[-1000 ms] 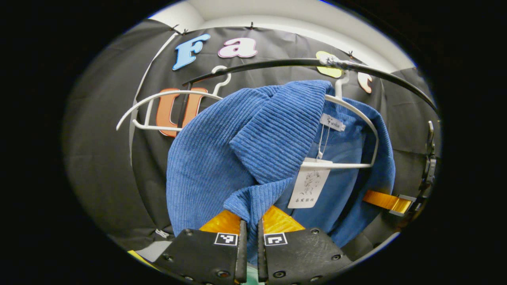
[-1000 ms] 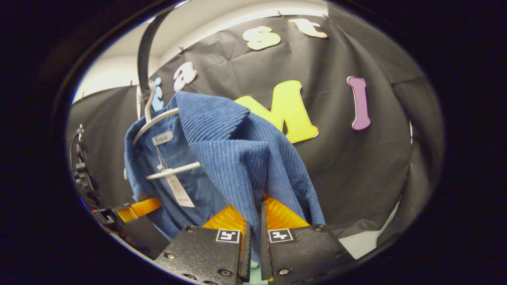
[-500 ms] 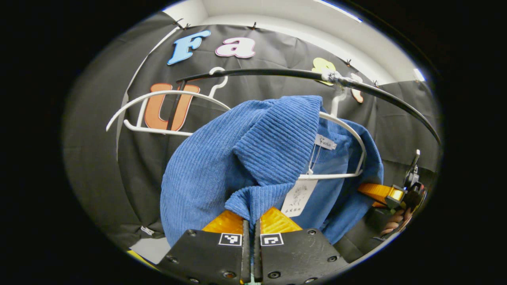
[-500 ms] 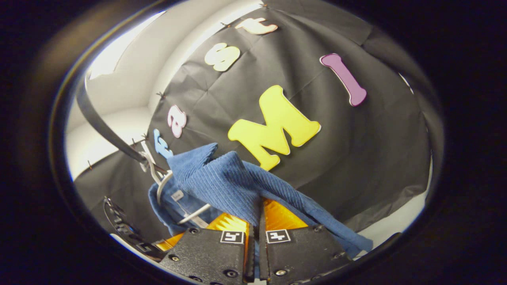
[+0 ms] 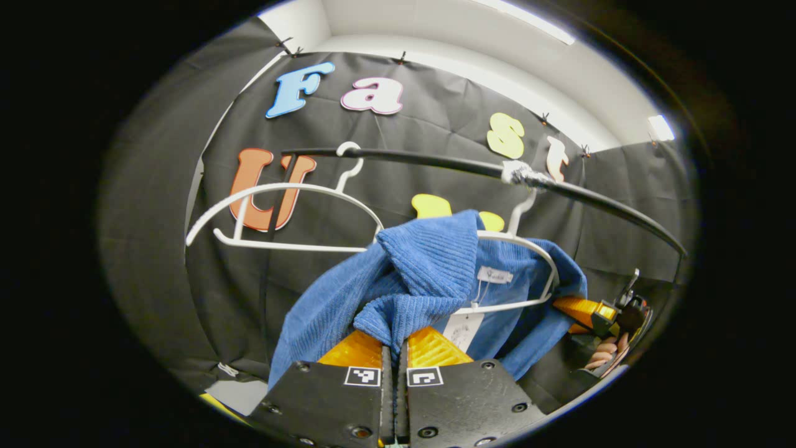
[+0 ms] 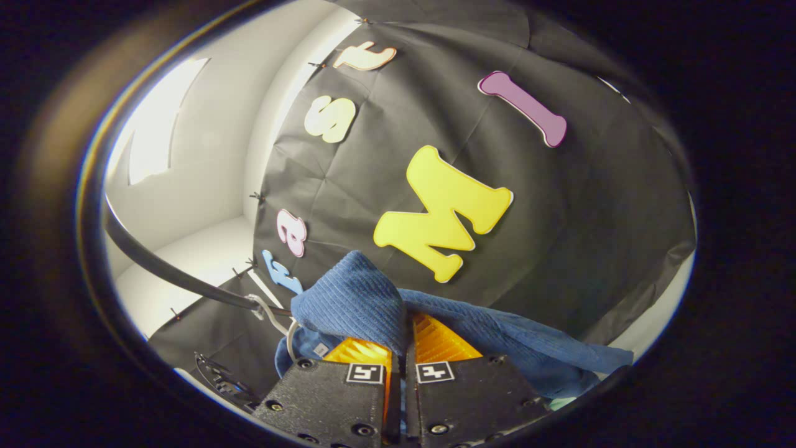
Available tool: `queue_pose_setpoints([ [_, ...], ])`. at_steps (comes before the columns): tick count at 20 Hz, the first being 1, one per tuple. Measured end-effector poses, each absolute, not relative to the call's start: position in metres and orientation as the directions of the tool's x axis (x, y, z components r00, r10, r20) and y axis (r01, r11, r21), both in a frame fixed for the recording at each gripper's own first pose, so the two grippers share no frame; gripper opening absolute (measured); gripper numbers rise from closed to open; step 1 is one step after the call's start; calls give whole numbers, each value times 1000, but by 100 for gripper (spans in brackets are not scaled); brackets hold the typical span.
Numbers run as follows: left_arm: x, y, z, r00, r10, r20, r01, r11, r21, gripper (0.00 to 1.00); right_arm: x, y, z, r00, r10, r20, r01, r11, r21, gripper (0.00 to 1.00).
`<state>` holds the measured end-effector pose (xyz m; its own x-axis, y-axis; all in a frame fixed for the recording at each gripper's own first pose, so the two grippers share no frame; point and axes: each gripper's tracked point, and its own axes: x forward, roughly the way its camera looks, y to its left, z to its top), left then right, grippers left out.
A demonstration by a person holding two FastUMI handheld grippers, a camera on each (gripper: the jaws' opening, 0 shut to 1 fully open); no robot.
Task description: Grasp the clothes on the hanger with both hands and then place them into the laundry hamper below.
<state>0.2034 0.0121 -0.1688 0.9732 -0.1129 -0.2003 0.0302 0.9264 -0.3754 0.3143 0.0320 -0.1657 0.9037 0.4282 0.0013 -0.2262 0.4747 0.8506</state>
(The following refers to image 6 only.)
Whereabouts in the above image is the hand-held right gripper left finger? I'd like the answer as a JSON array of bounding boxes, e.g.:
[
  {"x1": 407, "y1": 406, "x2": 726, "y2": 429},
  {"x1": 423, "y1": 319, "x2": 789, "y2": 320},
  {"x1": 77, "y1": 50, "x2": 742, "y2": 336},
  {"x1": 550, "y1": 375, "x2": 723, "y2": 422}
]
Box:
[{"x1": 252, "y1": 336, "x2": 402, "y2": 447}]

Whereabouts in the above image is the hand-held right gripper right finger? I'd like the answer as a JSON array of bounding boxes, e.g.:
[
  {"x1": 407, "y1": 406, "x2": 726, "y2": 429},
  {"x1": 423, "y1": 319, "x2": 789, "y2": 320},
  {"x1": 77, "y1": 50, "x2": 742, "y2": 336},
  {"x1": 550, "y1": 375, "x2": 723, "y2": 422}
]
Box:
[{"x1": 404, "y1": 311, "x2": 552, "y2": 447}]

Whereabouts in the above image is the blue shirt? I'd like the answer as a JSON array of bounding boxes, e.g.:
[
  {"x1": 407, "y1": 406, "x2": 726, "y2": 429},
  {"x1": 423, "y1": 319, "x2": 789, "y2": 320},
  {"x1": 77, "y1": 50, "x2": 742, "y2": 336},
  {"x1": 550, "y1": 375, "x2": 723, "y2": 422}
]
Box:
[{"x1": 275, "y1": 250, "x2": 635, "y2": 400}]

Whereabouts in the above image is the white clothes hanger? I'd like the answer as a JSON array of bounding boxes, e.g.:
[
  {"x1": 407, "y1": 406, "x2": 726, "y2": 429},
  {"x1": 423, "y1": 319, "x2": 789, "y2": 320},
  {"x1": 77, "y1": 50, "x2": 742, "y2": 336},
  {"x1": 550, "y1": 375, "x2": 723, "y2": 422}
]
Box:
[{"x1": 246, "y1": 294, "x2": 303, "y2": 363}]

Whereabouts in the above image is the black clothes rack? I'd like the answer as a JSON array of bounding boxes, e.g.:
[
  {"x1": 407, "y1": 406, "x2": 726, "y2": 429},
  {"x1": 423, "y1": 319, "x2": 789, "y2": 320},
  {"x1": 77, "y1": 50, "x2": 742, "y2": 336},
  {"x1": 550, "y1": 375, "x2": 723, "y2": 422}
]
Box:
[{"x1": 103, "y1": 212, "x2": 294, "y2": 316}]

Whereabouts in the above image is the ceiling light panel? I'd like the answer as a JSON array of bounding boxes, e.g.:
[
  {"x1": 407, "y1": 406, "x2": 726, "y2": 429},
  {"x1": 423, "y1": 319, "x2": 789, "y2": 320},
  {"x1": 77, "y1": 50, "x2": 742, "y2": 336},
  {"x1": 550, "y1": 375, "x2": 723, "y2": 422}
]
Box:
[{"x1": 127, "y1": 57, "x2": 210, "y2": 186}]

